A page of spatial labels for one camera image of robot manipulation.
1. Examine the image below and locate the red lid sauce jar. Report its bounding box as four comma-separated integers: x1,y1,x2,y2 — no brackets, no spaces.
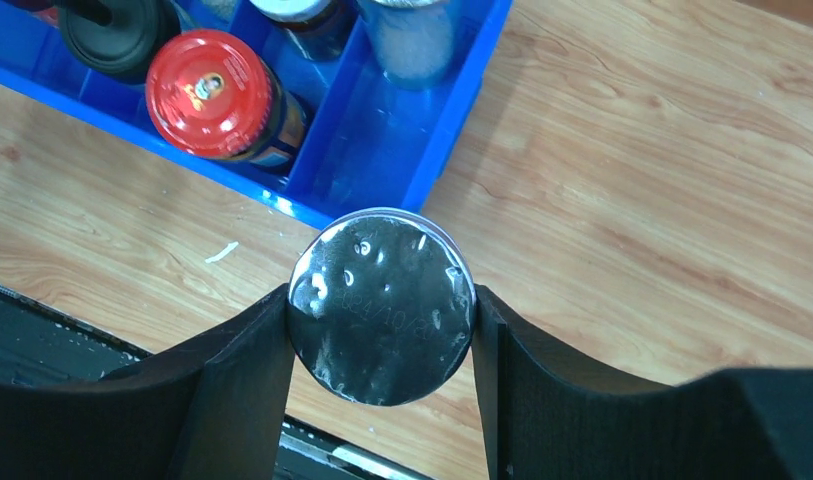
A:
145,29,310,174

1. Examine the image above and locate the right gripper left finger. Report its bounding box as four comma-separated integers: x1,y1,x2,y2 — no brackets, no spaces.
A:
0,284,296,480

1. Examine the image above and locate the small silver lid jar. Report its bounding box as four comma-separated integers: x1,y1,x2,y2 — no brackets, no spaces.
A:
287,207,477,407

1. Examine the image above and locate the blue plastic divided bin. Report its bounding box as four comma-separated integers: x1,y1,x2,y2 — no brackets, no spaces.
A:
0,1,511,228

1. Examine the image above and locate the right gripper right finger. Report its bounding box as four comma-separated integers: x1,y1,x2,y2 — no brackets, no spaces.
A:
472,286,813,479

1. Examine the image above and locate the black cap spice shaker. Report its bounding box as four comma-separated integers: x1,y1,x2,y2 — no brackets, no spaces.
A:
54,1,195,86

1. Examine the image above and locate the white lid sauce jar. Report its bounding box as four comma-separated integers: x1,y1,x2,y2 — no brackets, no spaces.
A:
251,0,356,62

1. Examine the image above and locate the silver lid clear jar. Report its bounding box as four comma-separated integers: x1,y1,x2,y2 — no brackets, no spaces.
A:
357,0,463,90

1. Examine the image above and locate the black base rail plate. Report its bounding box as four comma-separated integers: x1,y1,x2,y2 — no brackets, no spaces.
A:
0,278,434,480

